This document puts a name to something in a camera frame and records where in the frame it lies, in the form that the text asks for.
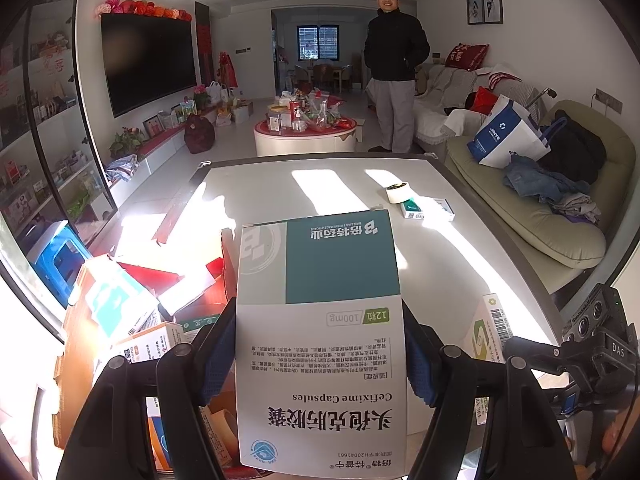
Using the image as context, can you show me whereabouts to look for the red white striped bag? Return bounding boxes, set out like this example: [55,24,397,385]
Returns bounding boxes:
[487,71,523,92]

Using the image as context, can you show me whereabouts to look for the blue white paper bag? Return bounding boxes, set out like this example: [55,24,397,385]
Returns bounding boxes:
[467,94,552,170]

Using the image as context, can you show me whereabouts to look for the group of gift bags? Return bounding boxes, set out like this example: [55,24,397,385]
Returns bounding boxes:
[205,80,253,128]

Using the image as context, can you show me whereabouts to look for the white sofa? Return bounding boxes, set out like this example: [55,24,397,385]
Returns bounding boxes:
[412,62,546,153]

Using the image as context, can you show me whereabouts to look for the striped cloth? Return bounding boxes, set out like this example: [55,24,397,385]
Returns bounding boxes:
[105,154,140,183]

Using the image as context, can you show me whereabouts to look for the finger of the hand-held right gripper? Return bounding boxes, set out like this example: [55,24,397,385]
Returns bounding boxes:
[504,337,568,367]

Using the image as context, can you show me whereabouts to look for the round coffee table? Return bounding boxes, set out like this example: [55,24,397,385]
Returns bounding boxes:
[252,116,360,157]

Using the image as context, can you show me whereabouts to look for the blue jeans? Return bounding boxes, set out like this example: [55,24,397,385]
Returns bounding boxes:
[502,154,566,206]

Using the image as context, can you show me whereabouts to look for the glass display cabinet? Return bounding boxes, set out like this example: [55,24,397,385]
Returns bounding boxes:
[0,0,118,261]

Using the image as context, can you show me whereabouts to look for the framed wall photo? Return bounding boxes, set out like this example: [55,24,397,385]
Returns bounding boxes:
[466,0,502,26]

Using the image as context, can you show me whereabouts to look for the window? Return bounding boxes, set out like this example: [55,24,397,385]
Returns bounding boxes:
[296,25,341,61]

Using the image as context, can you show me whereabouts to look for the wall socket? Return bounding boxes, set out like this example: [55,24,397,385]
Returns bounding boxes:
[595,87,624,115]

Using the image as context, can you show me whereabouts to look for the small teal white medicine box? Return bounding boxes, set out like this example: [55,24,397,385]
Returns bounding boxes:
[179,314,222,333]

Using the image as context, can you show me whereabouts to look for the grey clothes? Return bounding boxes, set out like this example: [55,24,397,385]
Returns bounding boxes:
[550,191,603,226]

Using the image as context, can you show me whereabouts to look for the red cardboard box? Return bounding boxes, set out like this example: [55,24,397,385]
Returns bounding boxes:
[52,227,238,480]

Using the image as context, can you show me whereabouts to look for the red pillow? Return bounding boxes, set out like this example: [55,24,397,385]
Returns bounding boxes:
[444,42,491,72]

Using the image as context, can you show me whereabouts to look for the dining table with chairs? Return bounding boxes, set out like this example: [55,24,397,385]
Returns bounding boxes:
[292,57,358,93]

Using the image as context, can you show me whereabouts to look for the television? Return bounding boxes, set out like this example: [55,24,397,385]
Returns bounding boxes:
[100,12,198,118]

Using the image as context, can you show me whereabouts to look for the dark bag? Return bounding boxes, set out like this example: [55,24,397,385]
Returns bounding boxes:
[183,114,217,155]

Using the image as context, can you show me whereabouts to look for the low television console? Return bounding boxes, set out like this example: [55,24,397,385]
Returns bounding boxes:
[107,122,201,196]

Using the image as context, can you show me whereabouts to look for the blue plastic stool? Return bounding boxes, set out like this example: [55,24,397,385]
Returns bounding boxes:
[27,220,91,308]

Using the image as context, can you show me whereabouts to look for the dark clothing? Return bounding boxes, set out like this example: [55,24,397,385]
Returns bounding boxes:
[537,109,608,185]

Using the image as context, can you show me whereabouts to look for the potted plant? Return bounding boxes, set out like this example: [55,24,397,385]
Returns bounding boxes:
[109,127,146,158]

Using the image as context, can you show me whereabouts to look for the green sofa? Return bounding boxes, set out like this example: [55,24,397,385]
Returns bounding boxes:
[444,100,633,296]

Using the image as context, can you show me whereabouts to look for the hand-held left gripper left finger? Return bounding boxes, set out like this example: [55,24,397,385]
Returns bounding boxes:
[56,297,238,480]

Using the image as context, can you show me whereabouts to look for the flower garland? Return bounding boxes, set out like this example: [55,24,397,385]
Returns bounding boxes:
[95,0,193,22]

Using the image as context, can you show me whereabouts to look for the small white orange medicine box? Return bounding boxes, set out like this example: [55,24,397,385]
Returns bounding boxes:
[117,321,185,363]

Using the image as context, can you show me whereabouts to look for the white medicine box green logo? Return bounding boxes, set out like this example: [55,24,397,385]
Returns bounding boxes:
[459,292,517,361]

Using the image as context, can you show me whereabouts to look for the red wall decoration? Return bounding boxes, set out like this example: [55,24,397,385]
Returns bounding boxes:
[195,1,213,86]

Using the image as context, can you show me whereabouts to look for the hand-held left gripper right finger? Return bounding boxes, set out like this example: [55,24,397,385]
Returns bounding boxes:
[402,300,581,480]

